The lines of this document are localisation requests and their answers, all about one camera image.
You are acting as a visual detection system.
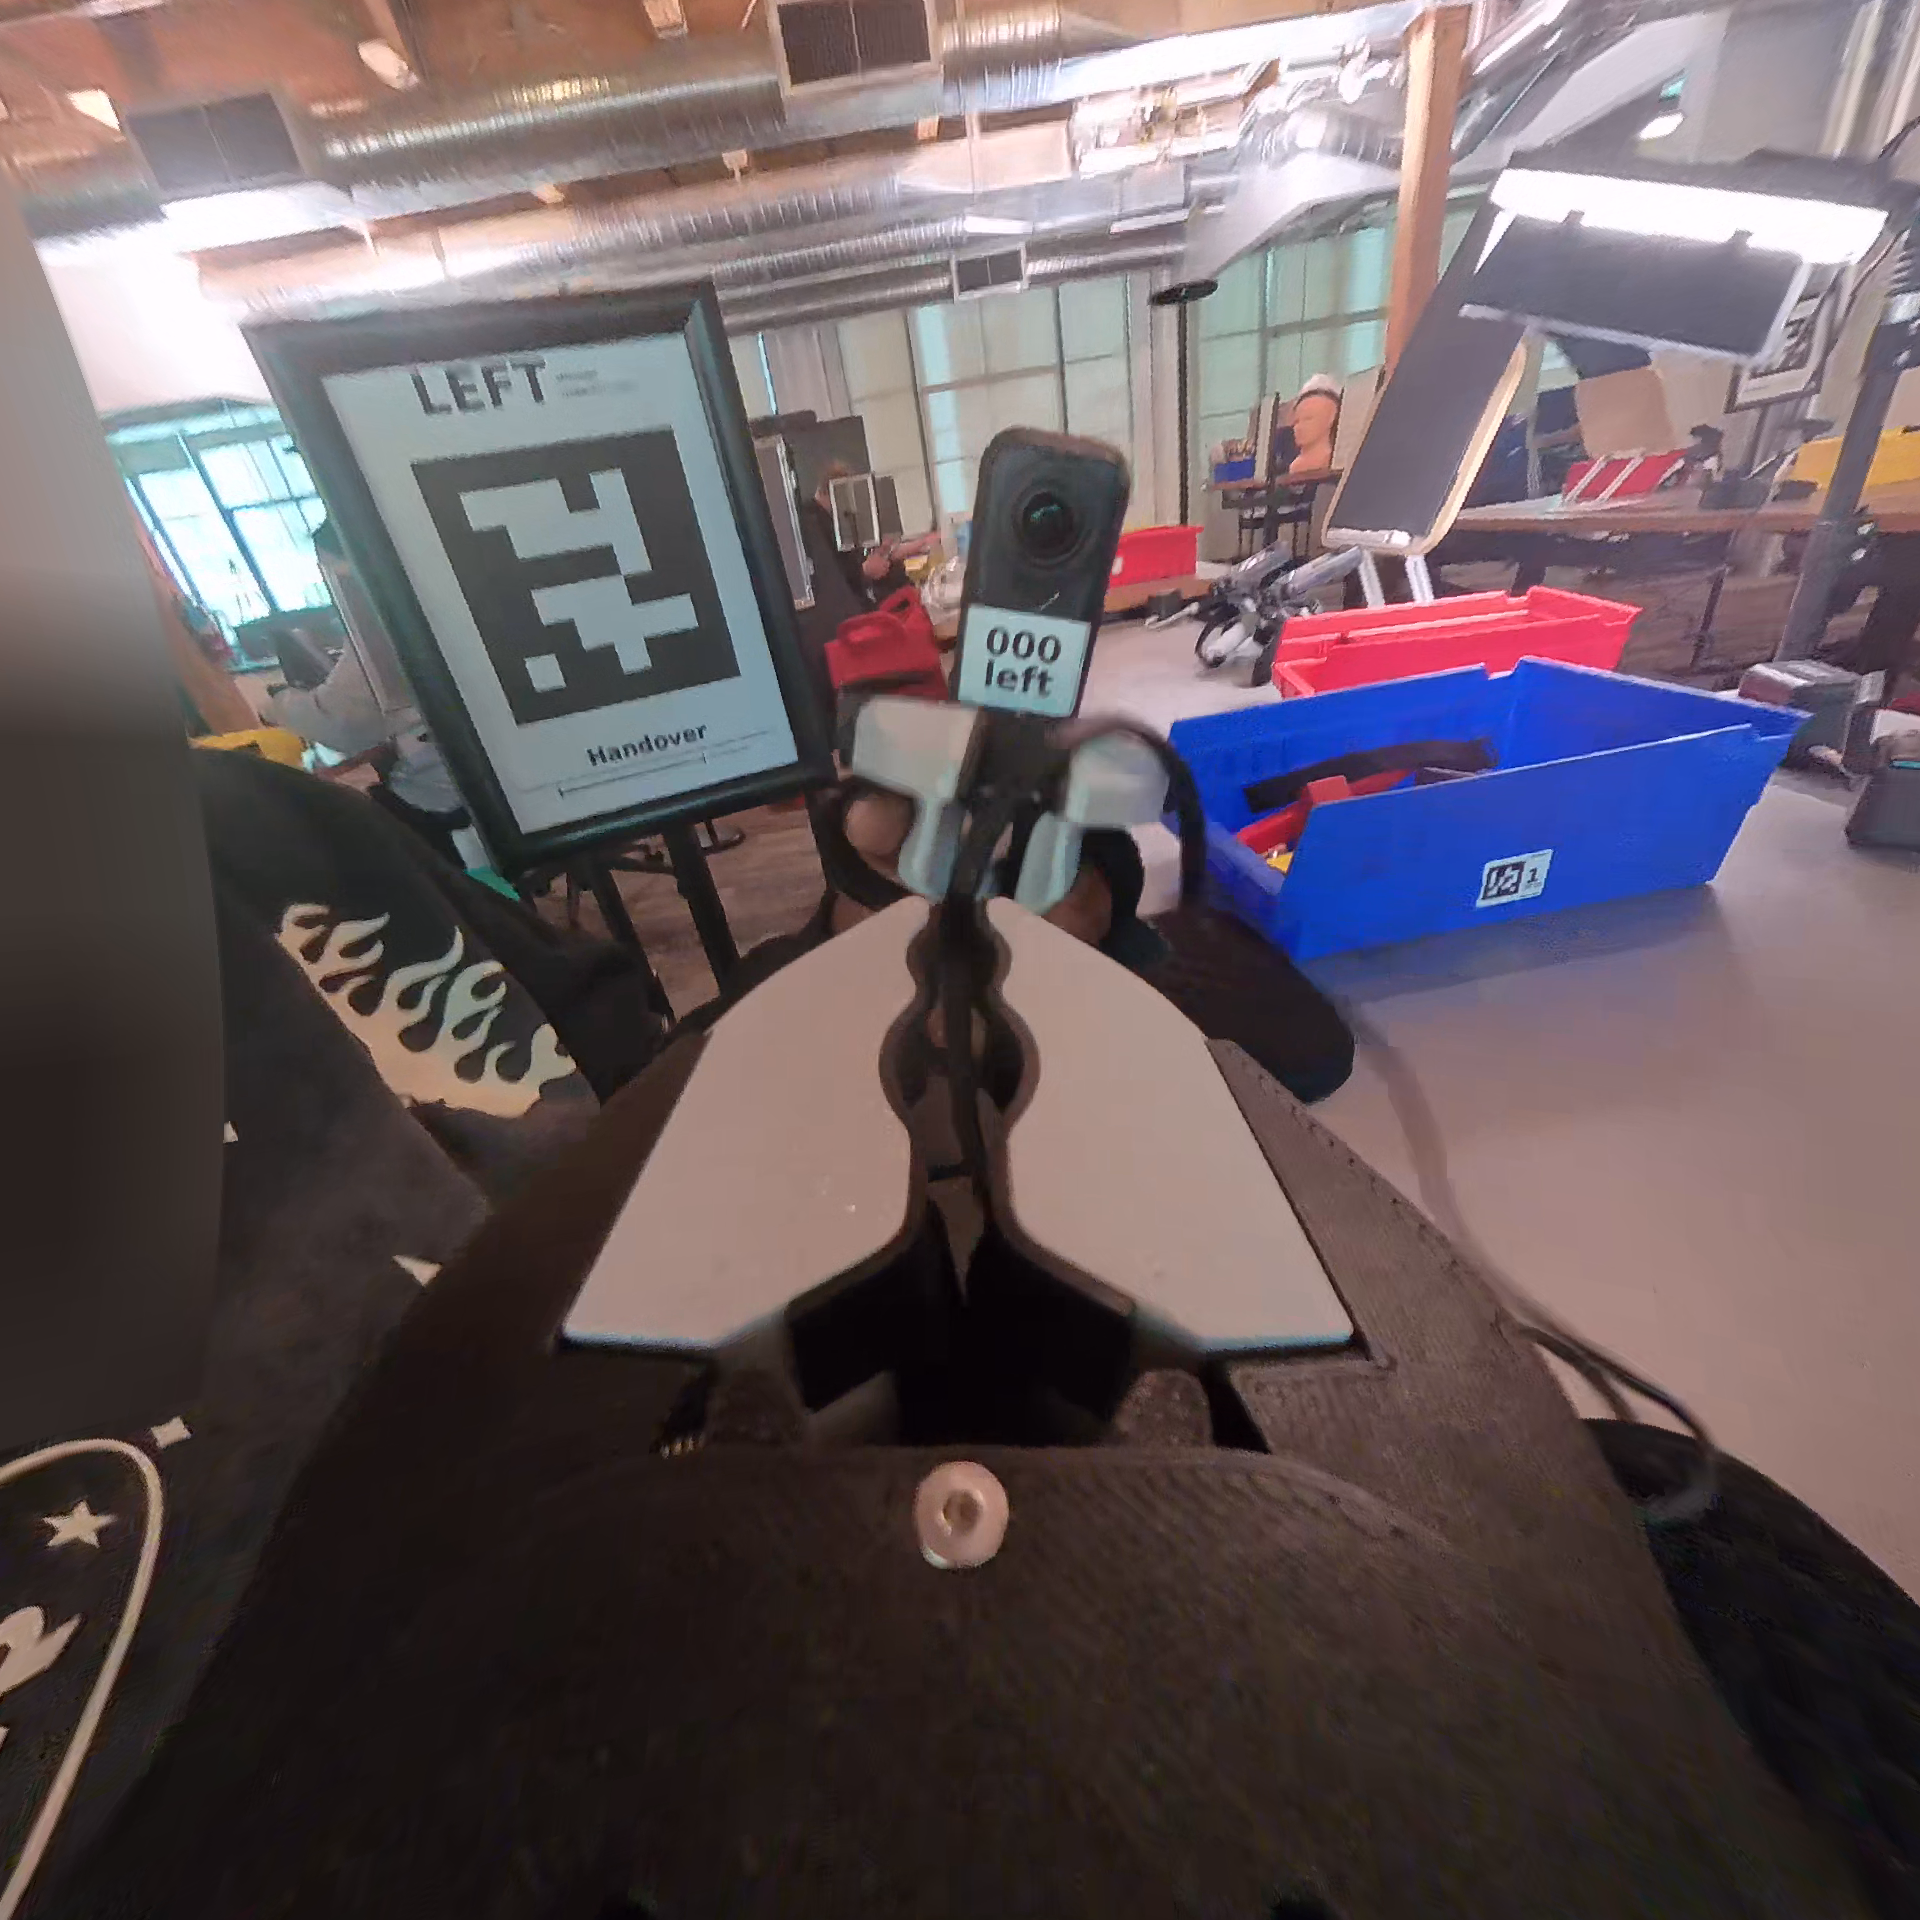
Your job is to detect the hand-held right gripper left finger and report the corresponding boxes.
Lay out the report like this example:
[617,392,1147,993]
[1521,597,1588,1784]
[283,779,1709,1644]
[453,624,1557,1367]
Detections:
[561,900,962,1346]

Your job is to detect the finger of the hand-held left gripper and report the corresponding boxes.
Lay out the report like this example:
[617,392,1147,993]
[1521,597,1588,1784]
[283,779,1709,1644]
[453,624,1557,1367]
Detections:
[852,697,991,906]
[1009,727,1178,913]

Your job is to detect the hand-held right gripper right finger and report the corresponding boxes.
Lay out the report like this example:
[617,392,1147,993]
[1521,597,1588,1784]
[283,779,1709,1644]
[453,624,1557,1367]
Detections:
[977,900,1359,1348]

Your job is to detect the black cable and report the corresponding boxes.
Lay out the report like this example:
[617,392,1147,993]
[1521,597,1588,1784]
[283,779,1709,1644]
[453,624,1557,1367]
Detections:
[937,720,1724,1524]

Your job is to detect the blue plastic bin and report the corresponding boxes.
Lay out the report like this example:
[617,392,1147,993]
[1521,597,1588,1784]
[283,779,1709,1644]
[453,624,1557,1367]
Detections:
[1167,656,1811,962]

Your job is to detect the person's left forearm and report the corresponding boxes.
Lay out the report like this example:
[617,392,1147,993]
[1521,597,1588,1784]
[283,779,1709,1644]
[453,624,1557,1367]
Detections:
[202,749,677,1156]

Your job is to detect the person's left hand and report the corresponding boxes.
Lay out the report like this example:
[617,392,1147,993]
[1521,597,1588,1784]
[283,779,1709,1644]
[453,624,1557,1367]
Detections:
[830,786,1125,946]

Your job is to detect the red plastic bin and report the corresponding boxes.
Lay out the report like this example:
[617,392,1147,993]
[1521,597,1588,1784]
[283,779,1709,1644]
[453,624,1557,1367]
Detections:
[1271,587,1641,701]
[1102,521,1207,593]

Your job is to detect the grey metal device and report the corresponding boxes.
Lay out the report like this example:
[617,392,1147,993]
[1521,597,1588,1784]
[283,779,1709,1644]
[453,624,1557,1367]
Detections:
[1190,544,1369,673]

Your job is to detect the red plastic block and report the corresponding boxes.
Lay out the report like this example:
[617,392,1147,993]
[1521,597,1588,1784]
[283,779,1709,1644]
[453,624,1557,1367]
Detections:
[1236,772,1412,857]

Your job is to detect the black floor lamp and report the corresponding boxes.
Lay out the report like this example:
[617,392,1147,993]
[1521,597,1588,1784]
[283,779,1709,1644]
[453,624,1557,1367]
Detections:
[1153,277,1221,521]

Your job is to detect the framed marker sign on stand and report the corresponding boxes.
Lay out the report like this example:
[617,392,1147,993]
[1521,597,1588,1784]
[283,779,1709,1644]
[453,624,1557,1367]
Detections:
[239,285,837,994]

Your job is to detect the black reflector board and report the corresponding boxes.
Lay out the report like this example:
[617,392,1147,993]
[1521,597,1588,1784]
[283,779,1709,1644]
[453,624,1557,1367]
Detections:
[1323,211,1547,559]

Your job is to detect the wooden workbench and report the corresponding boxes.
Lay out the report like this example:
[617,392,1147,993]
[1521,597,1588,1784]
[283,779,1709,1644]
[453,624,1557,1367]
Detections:
[1447,491,1920,681]

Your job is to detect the black printed shirt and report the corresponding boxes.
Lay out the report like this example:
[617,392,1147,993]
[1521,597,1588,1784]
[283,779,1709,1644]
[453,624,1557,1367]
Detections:
[0,1112,495,1920]

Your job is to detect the grey battery charger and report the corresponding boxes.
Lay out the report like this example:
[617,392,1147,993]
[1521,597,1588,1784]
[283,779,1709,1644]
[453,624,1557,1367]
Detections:
[1845,743,1920,853]
[1740,661,1886,771]

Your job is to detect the studio light panel on stand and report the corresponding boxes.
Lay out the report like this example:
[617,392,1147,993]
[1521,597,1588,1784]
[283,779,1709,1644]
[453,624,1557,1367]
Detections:
[1458,159,1920,673]

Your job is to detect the yellow plastic bin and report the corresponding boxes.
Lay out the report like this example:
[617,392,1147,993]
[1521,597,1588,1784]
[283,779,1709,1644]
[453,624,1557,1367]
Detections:
[1793,433,1920,491]

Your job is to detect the wooden support post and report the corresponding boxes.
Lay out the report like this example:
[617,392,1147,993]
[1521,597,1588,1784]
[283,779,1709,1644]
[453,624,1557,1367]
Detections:
[1380,0,1475,379]

